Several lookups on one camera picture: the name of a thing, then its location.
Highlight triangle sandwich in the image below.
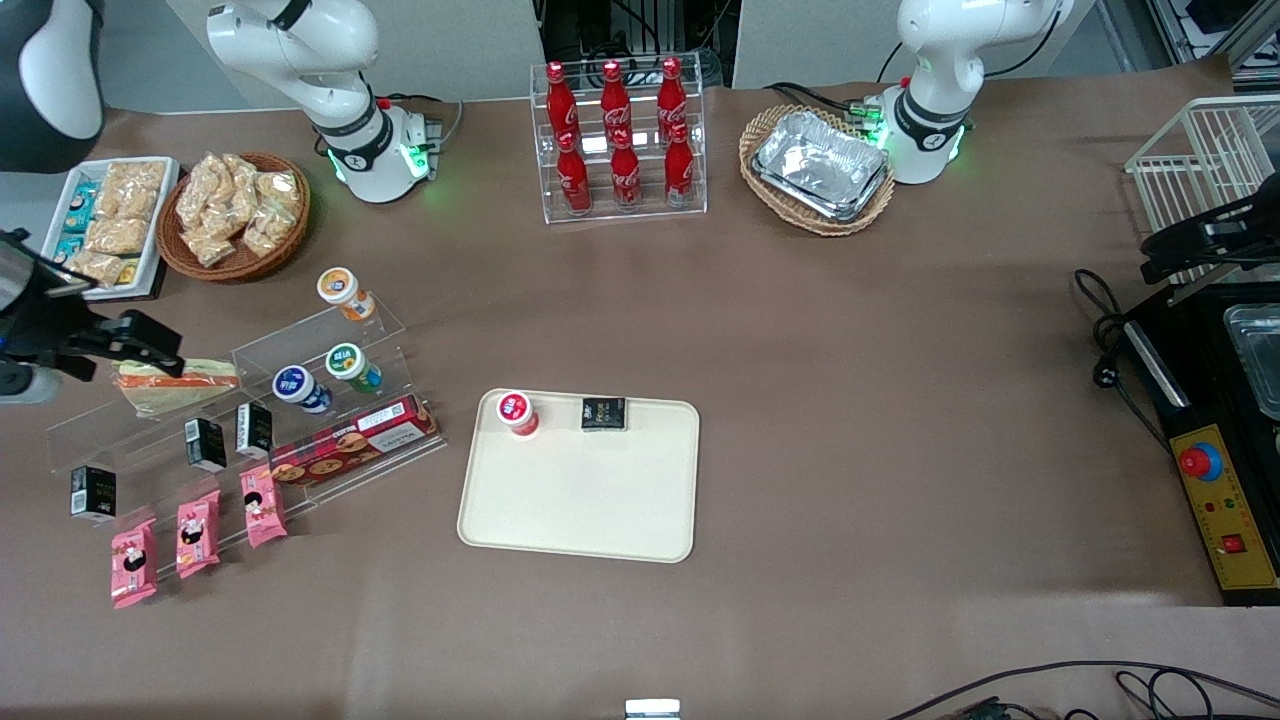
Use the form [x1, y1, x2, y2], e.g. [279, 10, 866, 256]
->
[115, 357, 242, 417]

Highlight white wire basket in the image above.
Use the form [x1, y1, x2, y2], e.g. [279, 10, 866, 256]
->
[1124, 94, 1280, 288]

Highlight beige plastic tray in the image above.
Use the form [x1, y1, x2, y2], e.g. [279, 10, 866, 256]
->
[457, 387, 701, 564]

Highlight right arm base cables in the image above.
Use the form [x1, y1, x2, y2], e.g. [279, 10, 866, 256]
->
[375, 93, 467, 161]

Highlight black sealing machine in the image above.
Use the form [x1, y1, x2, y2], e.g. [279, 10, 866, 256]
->
[1120, 284, 1280, 608]

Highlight orange yogurt cup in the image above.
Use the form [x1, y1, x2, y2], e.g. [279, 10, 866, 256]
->
[316, 266, 377, 323]

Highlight round wicker basket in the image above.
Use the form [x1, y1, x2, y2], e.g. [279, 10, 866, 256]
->
[155, 151, 312, 284]

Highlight grey metal frame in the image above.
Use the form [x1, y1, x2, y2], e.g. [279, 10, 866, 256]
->
[1145, 0, 1280, 93]

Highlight red emergency stop button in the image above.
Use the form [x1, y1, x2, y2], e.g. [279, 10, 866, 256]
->
[1179, 442, 1224, 484]

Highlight oval wicker basket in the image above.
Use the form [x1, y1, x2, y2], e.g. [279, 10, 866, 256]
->
[739, 104, 897, 238]

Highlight white rectangular snack tray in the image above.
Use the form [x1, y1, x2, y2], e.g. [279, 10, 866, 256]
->
[40, 157, 182, 302]

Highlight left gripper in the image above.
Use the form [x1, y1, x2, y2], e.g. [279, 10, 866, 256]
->
[1140, 195, 1280, 286]

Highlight clear bag of crackers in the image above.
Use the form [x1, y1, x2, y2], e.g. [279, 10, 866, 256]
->
[176, 154, 227, 231]
[182, 225, 241, 268]
[255, 168, 304, 223]
[240, 212, 291, 259]
[220, 153, 263, 216]

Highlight long black cable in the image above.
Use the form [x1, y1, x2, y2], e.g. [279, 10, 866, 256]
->
[884, 659, 1280, 720]

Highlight clear acrylic bottle rack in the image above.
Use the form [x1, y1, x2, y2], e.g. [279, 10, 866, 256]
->
[529, 58, 709, 225]

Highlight rice cracker bag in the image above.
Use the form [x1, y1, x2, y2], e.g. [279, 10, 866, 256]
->
[98, 160, 167, 221]
[84, 217, 151, 256]
[64, 249, 126, 289]

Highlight blue yogurt cup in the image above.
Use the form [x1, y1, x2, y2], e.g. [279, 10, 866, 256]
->
[272, 365, 334, 415]

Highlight green yogurt cup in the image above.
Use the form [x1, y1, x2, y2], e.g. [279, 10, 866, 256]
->
[325, 343, 384, 394]

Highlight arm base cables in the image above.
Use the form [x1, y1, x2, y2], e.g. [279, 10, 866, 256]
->
[768, 81, 885, 126]
[375, 93, 467, 161]

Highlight background cable bundle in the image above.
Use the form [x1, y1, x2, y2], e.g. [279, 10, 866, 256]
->
[536, 0, 739, 69]

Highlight stack of foil trays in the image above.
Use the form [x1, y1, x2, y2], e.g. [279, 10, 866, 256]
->
[751, 109, 890, 223]

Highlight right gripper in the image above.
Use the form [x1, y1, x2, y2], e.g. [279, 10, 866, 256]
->
[0, 232, 186, 382]

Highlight pink snack pack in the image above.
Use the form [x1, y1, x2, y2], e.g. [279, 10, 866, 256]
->
[240, 464, 289, 550]
[175, 489, 222, 580]
[110, 518, 159, 610]

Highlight red plaid cookie box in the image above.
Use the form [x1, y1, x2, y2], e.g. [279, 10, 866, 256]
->
[268, 395, 441, 488]

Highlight metal tray in machine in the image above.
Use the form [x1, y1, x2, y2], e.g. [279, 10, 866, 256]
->
[1222, 303, 1280, 422]

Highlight black power cable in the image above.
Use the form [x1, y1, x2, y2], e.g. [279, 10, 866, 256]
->
[1073, 268, 1173, 453]

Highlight looped black cable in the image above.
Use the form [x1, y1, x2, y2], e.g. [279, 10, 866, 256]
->
[1113, 669, 1217, 720]

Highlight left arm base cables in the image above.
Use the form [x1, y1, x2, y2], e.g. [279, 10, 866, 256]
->
[768, 81, 885, 126]

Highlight clear acrylic stepped display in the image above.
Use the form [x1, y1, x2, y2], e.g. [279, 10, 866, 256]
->
[45, 294, 448, 563]

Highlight red cola bottle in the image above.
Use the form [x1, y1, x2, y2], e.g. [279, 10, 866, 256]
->
[663, 121, 697, 207]
[556, 131, 594, 215]
[545, 61, 581, 147]
[598, 59, 632, 141]
[655, 56, 690, 137]
[609, 127, 644, 210]

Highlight red lid yogurt cup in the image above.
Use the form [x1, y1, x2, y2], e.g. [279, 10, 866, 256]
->
[496, 390, 541, 439]

